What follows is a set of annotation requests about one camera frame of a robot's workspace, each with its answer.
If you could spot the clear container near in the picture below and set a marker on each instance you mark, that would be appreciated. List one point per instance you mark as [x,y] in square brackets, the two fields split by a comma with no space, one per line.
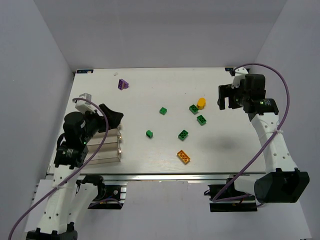
[106,156]

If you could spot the green lego brick right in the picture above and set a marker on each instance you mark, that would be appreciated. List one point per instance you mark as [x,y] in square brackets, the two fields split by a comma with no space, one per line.
[201,120]

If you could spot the green lego brick beside yellow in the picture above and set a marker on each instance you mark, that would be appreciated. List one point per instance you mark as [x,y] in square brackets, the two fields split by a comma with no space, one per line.
[193,108]

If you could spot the clear container far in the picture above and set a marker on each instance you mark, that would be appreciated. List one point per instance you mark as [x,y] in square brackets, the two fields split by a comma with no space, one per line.
[111,132]

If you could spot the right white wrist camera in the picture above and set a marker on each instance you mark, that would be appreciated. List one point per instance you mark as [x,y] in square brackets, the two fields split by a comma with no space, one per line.
[238,73]

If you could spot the purple lego brick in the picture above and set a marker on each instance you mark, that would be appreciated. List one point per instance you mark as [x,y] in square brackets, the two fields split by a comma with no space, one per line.
[122,84]

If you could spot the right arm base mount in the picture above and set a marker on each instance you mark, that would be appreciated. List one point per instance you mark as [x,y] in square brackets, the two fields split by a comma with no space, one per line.
[231,200]

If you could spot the yellow round lego piece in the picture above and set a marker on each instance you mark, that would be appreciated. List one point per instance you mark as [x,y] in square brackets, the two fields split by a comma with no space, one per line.
[201,103]

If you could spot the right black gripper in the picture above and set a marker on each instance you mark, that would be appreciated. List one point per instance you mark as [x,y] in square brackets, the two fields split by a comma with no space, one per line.
[230,97]

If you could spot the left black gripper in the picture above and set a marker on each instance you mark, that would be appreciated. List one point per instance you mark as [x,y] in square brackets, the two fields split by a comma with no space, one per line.
[102,120]

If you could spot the green lego brick lower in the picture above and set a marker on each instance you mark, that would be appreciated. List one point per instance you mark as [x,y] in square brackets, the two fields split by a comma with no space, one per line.
[182,136]

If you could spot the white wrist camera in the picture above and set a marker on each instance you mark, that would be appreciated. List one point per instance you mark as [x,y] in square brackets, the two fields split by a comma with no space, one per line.
[84,106]
[238,73]

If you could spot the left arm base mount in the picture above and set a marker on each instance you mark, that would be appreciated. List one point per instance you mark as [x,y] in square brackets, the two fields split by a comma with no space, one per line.
[108,195]

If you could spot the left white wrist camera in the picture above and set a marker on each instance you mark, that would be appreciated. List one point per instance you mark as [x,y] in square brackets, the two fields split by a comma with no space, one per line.
[84,106]

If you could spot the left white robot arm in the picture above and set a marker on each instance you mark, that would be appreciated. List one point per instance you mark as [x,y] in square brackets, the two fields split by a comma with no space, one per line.
[71,198]

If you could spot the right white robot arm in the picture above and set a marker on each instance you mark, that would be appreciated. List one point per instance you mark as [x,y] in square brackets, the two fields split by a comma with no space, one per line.
[283,182]

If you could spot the blue corner label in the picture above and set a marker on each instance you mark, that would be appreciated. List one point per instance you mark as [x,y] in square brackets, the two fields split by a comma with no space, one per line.
[84,71]
[228,69]

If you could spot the aluminium table front rail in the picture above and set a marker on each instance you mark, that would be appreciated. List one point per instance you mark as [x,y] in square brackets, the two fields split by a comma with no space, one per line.
[167,177]

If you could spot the orange flat lego brick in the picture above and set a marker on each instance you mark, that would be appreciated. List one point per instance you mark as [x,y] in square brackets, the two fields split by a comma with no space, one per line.
[183,157]

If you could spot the green lego brick centre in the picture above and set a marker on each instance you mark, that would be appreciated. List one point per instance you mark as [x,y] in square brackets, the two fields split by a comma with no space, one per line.
[163,111]

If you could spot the small green lego piece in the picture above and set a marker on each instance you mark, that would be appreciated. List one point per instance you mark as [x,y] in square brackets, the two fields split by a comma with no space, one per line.
[149,134]

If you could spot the left blue corner label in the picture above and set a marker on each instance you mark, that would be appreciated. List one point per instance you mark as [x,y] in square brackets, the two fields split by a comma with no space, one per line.
[84,71]

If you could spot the right blue corner label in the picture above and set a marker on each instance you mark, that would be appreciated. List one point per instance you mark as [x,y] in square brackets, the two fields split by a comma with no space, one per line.
[228,69]

